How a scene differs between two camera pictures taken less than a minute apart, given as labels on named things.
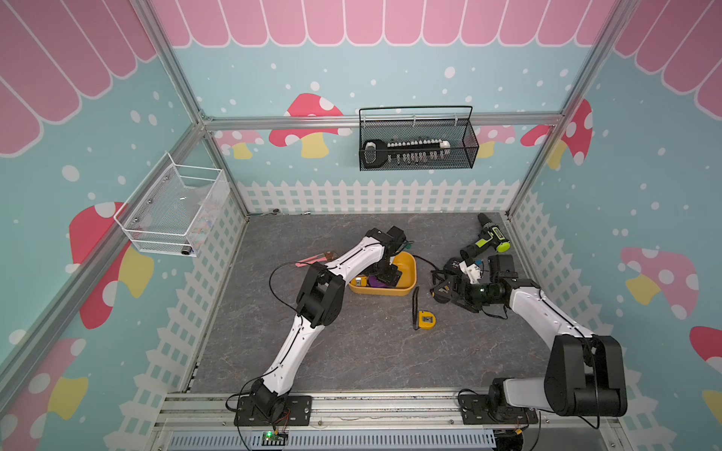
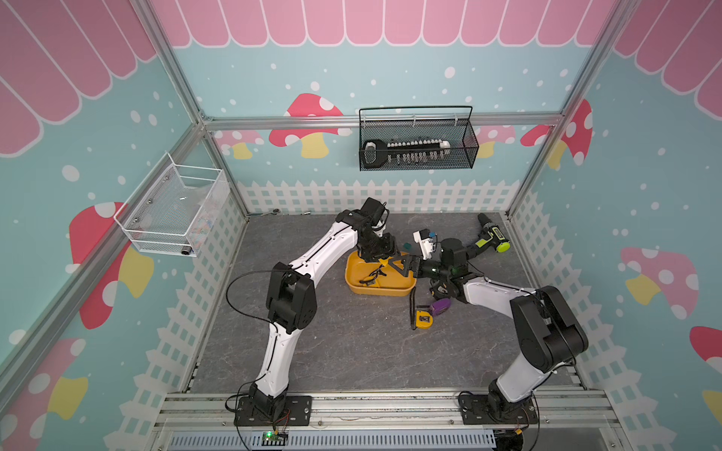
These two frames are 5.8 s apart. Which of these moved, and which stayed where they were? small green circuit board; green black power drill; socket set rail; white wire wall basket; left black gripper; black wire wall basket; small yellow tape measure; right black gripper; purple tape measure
Moved: left black gripper; right black gripper; purple tape measure
Stayed: small green circuit board; white wire wall basket; socket set rail; green black power drill; small yellow tape measure; black wire wall basket
